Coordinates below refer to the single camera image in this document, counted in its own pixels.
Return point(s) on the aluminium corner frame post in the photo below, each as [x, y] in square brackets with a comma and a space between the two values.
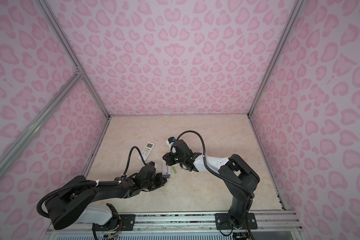
[66, 45]

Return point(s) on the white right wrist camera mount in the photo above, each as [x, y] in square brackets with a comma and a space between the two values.
[170, 141]

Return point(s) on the small white remote control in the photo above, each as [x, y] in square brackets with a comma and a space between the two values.
[166, 171]

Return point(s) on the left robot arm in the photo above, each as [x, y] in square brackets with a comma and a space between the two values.
[74, 202]

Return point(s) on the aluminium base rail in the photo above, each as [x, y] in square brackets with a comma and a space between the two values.
[265, 225]

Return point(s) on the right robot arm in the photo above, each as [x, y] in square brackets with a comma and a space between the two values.
[240, 179]

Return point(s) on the right rear aluminium frame post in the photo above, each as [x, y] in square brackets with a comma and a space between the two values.
[285, 34]

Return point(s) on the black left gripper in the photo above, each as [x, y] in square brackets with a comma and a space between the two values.
[161, 182]

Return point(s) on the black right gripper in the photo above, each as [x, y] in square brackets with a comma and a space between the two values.
[169, 161]

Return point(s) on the white remote with green buttons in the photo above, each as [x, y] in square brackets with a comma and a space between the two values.
[146, 150]

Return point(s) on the diagonal aluminium frame bar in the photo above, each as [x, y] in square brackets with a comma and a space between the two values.
[10, 156]

